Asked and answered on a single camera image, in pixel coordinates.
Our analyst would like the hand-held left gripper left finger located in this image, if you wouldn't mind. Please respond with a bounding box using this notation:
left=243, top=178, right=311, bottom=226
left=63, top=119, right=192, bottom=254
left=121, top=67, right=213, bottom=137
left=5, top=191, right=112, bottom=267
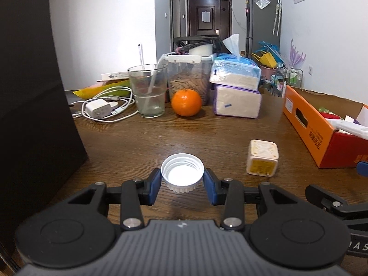
left=67, top=168, right=162, bottom=231

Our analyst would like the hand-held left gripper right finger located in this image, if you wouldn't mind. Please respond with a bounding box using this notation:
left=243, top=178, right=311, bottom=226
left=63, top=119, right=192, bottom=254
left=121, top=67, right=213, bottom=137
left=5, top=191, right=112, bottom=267
left=203, top=169, right=300, bottom=231

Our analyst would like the wide white bottle cap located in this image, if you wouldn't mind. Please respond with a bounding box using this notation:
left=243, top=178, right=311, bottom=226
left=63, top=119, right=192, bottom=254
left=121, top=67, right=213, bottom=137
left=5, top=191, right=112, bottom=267
left=161, top=153, right=205, bottom=194

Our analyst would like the white red lint brush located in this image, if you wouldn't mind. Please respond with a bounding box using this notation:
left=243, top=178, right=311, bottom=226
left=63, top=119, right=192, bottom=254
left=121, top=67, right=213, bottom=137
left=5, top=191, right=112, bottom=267
left=319, top=112, right=368, bottom=141

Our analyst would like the red cardboard box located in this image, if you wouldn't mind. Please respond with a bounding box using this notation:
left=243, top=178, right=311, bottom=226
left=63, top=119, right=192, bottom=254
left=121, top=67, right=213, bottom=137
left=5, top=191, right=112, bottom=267
left=282, top=85, right=368, bottom=170

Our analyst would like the cream charger plug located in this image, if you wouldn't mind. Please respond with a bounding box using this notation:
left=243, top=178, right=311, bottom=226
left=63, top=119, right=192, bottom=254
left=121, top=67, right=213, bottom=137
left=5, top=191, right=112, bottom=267
left=246, top=139, right=279, bottom=177

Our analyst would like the orange fruit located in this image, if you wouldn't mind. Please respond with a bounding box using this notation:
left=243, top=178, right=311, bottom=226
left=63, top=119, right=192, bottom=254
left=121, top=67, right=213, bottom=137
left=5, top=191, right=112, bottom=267
left=171, top=89, right=202, bottom=117

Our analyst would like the purple tissue pack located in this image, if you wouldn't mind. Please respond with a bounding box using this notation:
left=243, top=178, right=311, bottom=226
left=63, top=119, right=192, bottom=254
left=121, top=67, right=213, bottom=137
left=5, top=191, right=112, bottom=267
left=213, top=85, right=262, bottom=119

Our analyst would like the clear drinking glass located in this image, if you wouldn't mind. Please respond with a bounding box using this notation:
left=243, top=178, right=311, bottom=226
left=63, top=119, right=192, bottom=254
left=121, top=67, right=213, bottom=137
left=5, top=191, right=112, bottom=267
left=127, top=64, right=168, bottom=118

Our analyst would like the white power adapter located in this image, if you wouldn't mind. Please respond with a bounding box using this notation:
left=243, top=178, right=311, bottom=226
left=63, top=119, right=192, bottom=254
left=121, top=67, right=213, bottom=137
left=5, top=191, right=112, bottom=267
left=85, top=98, right=113, bottom=119

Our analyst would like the white straw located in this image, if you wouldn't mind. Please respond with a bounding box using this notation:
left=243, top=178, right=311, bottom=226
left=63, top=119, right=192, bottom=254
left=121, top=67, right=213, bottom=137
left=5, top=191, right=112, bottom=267
left=145, top=59, right=164, bottom=109

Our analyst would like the clear food storage container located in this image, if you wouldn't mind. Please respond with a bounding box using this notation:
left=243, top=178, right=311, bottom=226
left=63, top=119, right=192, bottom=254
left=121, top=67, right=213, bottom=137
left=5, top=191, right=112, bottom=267
left=164, top=52, right=217, bottom=106

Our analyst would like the yellow packet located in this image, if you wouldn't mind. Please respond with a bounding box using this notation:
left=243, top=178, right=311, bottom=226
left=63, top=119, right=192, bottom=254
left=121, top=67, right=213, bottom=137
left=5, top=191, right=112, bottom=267
left=72, top=80, right=132, bottom=98

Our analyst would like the blue tissue pack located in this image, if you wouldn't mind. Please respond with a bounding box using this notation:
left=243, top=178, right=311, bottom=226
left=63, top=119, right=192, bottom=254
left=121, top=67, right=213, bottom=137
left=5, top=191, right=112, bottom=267
left=209, top=33, right=262, bottom=91

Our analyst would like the metal rack with bottles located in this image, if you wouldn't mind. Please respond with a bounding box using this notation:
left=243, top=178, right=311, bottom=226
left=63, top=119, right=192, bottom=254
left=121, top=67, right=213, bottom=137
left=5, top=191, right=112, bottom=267
left=270, top=66, right=304, bottom=98

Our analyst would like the flat white box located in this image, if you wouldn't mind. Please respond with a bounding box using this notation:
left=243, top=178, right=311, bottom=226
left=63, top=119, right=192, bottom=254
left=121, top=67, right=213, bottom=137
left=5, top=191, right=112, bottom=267
left=101, top=72, right=129, bottom=81

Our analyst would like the pink bucket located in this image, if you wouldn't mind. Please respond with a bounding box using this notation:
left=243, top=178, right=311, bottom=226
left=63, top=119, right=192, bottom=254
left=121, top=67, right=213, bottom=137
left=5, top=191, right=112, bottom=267
left=259, top=64, right=278, bottom=80

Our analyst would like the yellow watering can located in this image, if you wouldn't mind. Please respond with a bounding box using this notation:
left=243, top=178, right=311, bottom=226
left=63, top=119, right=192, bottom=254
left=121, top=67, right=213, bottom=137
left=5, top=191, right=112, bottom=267
left=251, top=51, right=277, bottom=67

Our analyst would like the black paper bag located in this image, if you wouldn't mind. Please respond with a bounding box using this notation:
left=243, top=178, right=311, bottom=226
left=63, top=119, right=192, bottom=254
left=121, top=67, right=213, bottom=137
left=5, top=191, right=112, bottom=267
left=0, top=0, right=89, bottom=265

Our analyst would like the blue plastic toy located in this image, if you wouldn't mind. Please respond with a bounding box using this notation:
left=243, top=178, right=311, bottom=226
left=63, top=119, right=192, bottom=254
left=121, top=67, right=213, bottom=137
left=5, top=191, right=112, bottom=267
left=258, top=40, right=281, bottom=53

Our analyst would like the grey refrigerator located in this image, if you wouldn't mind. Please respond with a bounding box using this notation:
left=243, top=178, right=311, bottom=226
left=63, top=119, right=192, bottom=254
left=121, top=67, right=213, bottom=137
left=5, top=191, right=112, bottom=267
left=245, top=0, right=281, bottom=54

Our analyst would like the dark brown entrance door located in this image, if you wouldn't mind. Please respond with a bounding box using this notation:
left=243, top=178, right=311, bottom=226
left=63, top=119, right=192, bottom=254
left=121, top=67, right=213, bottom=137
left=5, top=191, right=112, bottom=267
left=186, top=0, right=232, bottom=40

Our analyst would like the hanging folded umbrella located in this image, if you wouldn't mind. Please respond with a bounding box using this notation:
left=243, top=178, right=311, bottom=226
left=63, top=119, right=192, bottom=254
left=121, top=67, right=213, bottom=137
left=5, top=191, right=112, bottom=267
left=271, top=0, right=283, bottom=37

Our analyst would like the side room door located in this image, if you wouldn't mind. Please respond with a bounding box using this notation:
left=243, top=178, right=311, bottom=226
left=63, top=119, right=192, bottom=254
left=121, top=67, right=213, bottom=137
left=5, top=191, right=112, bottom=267
left=169, top=0, right=180, bottom=40

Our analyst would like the white charging cable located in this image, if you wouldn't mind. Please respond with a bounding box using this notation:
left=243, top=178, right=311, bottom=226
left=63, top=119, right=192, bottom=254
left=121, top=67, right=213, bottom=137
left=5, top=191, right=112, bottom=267
left=72, top=85, right=136, bottom=124

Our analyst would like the black handled white pot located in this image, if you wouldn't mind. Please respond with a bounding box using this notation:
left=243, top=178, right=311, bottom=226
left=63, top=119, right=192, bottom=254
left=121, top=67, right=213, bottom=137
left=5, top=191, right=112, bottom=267
left=173, top=34, right=222, bottom=56

